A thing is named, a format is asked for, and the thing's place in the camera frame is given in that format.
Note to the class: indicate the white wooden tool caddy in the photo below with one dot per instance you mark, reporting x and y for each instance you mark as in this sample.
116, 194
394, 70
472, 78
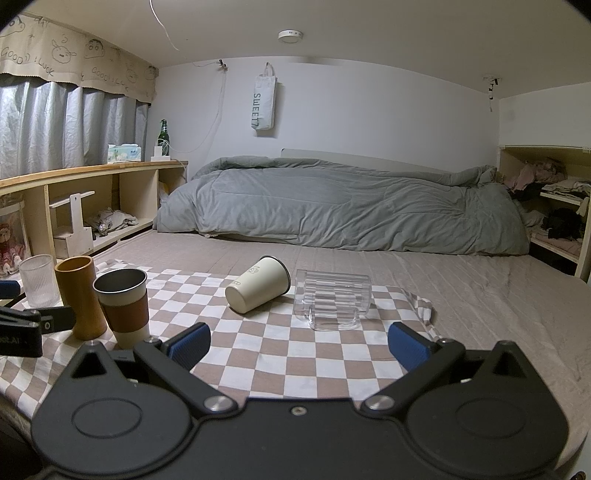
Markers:
74, 239

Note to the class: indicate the crumpled grey cloth on shelf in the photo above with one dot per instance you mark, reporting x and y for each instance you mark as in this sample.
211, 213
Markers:
107, 221

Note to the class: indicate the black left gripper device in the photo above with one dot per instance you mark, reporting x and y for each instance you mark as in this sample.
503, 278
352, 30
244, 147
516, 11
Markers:
21, 331

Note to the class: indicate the doll in clear box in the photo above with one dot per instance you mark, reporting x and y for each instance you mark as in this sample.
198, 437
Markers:
13, 238

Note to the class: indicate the clear ribbed stem glass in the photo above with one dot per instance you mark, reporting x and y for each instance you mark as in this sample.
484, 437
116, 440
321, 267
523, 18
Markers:
39, 281

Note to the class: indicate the green glass bottle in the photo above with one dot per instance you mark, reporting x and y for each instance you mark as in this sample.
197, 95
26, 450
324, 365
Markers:
163, 137

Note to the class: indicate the tissue pack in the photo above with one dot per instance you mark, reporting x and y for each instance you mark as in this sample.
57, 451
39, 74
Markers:
123, 153

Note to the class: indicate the clear ribbed glass mug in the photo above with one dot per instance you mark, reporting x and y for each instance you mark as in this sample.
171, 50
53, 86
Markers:
332, 301

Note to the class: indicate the brown white checkered cloth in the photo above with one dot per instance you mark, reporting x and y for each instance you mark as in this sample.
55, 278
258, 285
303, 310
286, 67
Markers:
272, 353

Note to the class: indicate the wooden low shelf unit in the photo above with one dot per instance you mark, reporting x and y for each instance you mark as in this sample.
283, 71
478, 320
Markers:
131, 187

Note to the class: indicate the beige cartoon curtain valance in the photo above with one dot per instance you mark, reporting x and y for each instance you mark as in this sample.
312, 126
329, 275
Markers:
34, 46

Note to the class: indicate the cream paper cup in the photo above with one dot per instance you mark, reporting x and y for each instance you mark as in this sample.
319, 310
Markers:
264, 281

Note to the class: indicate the white ceiling smoke detector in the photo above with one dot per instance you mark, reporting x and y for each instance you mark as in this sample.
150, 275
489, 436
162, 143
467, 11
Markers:
290, 36

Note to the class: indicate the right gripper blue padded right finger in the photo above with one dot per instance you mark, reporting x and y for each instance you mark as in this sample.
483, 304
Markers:
429, 365

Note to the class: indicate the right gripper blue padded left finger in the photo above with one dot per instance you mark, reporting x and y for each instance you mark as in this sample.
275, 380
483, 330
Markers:
168, 365

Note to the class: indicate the wooden clothes shelf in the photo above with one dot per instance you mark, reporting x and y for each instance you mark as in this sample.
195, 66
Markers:
570, 257

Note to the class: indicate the grey duvet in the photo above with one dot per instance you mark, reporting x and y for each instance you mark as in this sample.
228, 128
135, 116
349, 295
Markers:
317, 203

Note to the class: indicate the white power strip charger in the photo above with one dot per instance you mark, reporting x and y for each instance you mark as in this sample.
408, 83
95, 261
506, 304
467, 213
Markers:
158, 154

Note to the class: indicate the pile of folded clothes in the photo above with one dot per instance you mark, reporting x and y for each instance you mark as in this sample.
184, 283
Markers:
549, 200

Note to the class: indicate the tall brown wooden cup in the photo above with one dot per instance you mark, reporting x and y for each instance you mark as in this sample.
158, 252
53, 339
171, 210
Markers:
75, 277

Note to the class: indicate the cup with brown sleeve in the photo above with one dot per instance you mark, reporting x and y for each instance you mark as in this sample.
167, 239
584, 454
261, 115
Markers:
122, 296

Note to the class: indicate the grey curtain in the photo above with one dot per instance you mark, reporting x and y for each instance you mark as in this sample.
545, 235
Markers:
48, 126

